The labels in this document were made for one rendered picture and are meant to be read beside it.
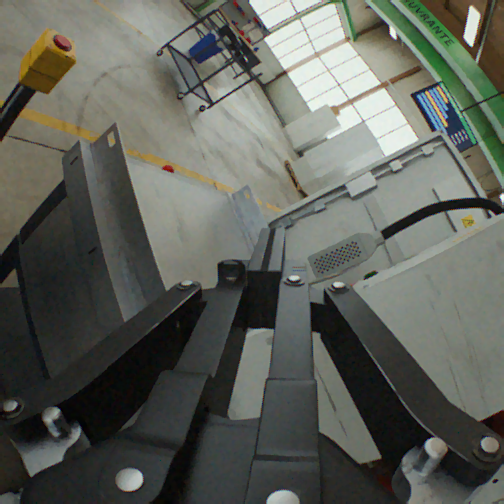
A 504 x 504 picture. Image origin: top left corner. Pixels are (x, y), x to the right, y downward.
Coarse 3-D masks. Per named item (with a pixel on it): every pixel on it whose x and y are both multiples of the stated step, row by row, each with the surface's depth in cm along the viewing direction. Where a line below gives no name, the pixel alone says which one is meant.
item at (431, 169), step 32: (384, 160) 99; (416, 160) 97; (448, 160) 91; (320, 192) 108; (352, 192) 103; (384, 192) 100; (416, 192) 95; (448, 192) 87; (480, 192) 82; (288, 224) 112; (320, 224) 109; (352, 224) 103; (384, 224) 96; (416, 224) 93; (448, 224) 88; (288, 256) 112; (384, 256) 96; (320, 288) 104
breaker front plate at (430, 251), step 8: (496, 216) 39; (480, 224) 43; (488, 224) 33; (456, 232) 69; (464, 232) 47; (448, 240) 50; (432, 248) 53; (440, 248) 40; (416, 256) 54; (424, 256) 41; (432, 256) 33; (400, 264) 55; (408, 264) 42; (416, 264) 33; (384, 272) 55; (392, 272) 42; (360, 280) 75; (368, 280) 54; (376, 280) 42; (360, 288) 41; (248, 336) 43
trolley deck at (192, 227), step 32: (64, 160) 50; (128, 160) 60; (96, 192) 48; (160, 192) 66; (192, 192) 79; (96, 224) 45; (160, 224) 61; (192, 224) 72; (224, 224) 87; (96, 256) 45; (160, 256) 57; (192, 256) 66; (224, 256) 79; (96, 288) 45
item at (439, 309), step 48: (480, 240) 30; (384, 288) 35; (432, 288) 32; (480, 288) 30; (432, 336) 32; (480, 336) 29; (240, 384) 41; (336, 384) 36; (480, 384) 29; (336, 432) 36
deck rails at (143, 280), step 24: (96, 144) 51; (120, 144) 48; (96, 168) 50; (120, 168) 48; (120, 192) 47; (240, 192) 101; (120, 216) 47; (240, 216) 100; (120, 240) 47; (144, 240) 45; (120, 264) 46; (144, 264) 45; (144, 288) 45
